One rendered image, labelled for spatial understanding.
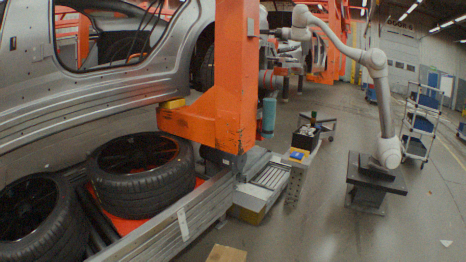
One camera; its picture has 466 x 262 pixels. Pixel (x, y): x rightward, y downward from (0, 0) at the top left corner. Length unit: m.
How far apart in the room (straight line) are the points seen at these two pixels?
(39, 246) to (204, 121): 1.00
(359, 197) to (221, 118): 1.20
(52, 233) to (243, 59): 1.06
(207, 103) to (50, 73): 0.82
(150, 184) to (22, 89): 0.74
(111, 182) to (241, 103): 0.70
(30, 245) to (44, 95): 0.61
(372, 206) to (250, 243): 0.99
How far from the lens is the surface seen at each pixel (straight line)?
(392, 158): 1.32
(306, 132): 1.28
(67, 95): 1.00
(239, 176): 1.55
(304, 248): 1.28
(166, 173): 0.94
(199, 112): 1.12
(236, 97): 0.93
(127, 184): 0.93
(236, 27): 0.92
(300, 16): 1.41
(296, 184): 1.39
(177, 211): 0.90
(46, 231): 0.86
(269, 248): 1.24
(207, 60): 1.32
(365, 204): 1.71
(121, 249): 0.82
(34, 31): 1.03
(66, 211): 0.91
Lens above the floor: 0.99
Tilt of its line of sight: 21 degrees down
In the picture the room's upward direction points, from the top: 1 degrees clockwise
